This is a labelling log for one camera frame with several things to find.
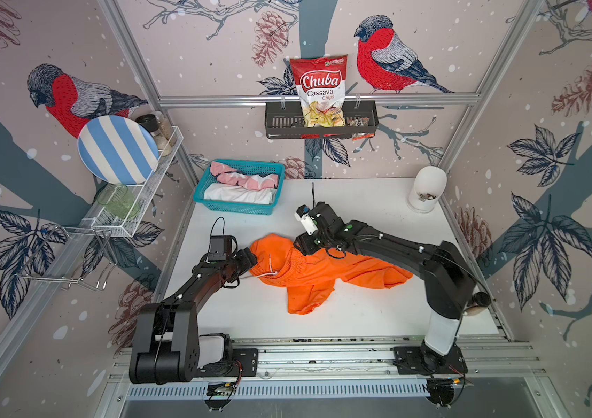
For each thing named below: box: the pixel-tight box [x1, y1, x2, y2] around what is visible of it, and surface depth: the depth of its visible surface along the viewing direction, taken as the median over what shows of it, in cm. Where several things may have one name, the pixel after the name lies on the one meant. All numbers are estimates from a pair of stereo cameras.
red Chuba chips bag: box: [289, 54, 349, 128], surface depth 83 cm
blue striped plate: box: [77, 114, 160, 186], surface depth 74 cm
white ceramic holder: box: [407, 165, 448, 214], surface depth 105 cm
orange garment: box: [248, 233, 412, 315], surface depth 89 cm
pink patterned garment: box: [209, 161, 279, 191], surface depth 116 cm
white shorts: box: [203, 182, 277, 205], surface depth 109 cm
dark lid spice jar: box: [134, 113, 172, 157], surface depth 83 cm
